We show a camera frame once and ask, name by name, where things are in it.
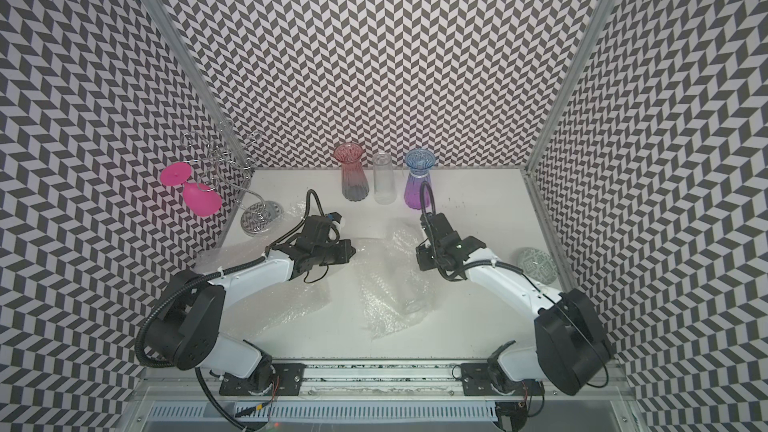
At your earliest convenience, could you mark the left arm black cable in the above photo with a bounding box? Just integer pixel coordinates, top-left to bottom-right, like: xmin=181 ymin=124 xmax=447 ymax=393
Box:
xmin=134 ymin=188 xmax=328 ymax=432

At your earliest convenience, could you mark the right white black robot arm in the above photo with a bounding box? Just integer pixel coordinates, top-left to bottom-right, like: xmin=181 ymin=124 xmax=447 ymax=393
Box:
xmin=416 ymin=212 xmax=614 ymax=396

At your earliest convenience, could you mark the pink plastic wine glass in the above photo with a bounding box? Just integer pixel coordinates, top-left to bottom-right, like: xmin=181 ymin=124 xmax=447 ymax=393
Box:
xmin=159 ymin=162 xmax=223 ymax=217

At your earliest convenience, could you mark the green patterned round bowl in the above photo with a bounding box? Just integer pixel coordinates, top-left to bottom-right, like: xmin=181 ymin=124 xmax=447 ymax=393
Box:
xmin=515 ymin=247 xmax=558 ymax=285

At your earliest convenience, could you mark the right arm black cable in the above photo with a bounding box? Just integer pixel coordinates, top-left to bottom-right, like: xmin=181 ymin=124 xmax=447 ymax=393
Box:
xmin=418 ymin=181 xmax=611 ymax=432

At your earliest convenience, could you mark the red black ribbed vase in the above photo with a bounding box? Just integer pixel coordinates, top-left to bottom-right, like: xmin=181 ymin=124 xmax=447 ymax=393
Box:
xmin=333 ymin=142 xmax=369 ymax=202

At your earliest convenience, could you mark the purple blue tumbler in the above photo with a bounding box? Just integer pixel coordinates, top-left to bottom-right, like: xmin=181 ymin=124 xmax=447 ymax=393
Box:
xmin=404 ymin=148 xmax=437 ymax=210

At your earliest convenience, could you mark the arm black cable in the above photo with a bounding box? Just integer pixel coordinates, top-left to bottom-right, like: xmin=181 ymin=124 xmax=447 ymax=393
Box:
xmin=418 ymin=181 xmax=611 ymax=432
xmin=134 ymin=188 xmax=328 ymax=432

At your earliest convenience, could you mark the aluminium front rail frame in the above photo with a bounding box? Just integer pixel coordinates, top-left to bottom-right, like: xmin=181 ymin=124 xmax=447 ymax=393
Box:
xmin=115 ymin=359 xmax=649 ymax=431

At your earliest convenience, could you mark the chrome wire glass rack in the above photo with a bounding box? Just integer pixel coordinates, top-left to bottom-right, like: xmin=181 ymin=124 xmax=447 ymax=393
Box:
xmin=181 ymin=132 xmax=283 ymax=237

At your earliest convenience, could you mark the clear ribbed glass vase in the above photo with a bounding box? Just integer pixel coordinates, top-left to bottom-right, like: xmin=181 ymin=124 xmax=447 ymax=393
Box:
xmin=372 ymin=153 xmax=396 ymax=205

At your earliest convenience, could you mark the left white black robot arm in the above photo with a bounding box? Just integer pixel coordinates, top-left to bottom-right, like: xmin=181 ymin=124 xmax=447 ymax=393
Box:
xmin=134 ymin=212 xmax=356 ymax=395

